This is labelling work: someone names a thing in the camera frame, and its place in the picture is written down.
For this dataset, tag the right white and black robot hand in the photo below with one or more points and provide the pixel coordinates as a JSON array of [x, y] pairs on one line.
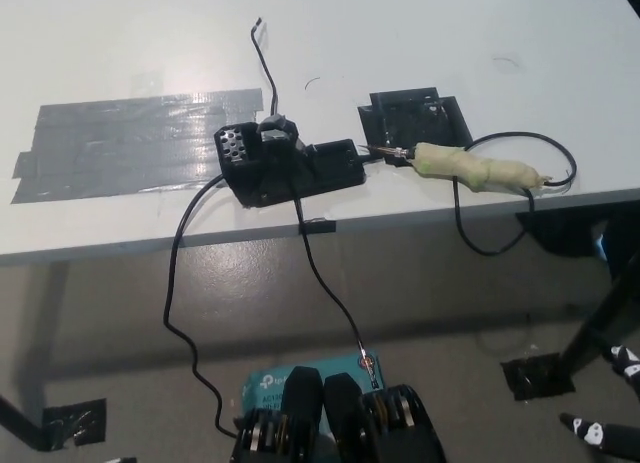
[[600, 433]]

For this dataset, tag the black robot torso blocks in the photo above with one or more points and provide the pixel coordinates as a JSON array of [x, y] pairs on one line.
[[345, 423]]

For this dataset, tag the black floor tape under leg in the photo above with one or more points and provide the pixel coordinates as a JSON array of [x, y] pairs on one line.
[[530, 380]]

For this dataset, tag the black slanted table leg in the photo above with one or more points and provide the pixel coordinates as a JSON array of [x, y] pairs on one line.
[[600, 318]]

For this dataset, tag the teal tp-link router box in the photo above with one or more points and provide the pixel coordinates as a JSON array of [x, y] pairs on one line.
[[265, 383]]

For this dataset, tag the small black tape strip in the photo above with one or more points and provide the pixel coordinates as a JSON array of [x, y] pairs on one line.
[[317, 227]]

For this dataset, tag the black tape patch on plate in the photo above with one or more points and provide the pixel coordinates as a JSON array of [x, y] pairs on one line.
[[405, 120]]

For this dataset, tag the black floor tape with glossy wrinkles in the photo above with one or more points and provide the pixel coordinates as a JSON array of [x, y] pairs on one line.
[[80, 423]]

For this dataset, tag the black table foot bar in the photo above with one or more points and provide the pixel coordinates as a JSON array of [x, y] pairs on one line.
[[22, 425]]

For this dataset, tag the grey duct tape patch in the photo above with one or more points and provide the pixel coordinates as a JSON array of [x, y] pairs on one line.
[[125, 143]]

